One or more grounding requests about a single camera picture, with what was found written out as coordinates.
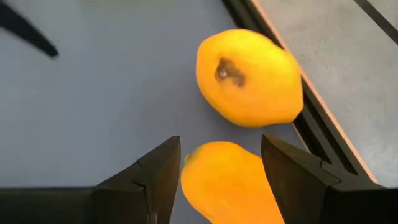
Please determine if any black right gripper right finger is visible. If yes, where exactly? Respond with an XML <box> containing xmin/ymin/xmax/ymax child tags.
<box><xmin>261</xmin><ymin>134</ymin><xmax>383</xmax><ymax>224</ymax></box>

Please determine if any black aluminium table frame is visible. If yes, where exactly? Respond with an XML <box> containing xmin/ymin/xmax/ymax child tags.
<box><xmin>221</xmin><ymin>0</ymin><xmax>379</xmax><ymax>184</ymax></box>

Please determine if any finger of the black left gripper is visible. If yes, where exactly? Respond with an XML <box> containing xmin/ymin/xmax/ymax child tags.
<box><xmin>0</xmin><ymin>0</ymin><xmax>60</xmax><ymax>59</ymax></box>

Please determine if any small orange fruit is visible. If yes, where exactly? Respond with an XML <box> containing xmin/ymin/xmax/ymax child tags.
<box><xmin>180</xmin><ymin>141</ymin><xmax>285</xmax><ymax>224</ymax></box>

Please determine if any orange mango with dark spot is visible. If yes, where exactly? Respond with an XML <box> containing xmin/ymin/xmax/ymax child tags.
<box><xmin>195</xmin><ymin>28</ymin><xmax>305</xmax><ymax>128</ymax></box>

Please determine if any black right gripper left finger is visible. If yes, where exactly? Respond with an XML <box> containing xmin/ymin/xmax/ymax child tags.
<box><xmin>91</xmin><ymin>136</ymin><xmax>182</xmax><ymax>224</ymax></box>

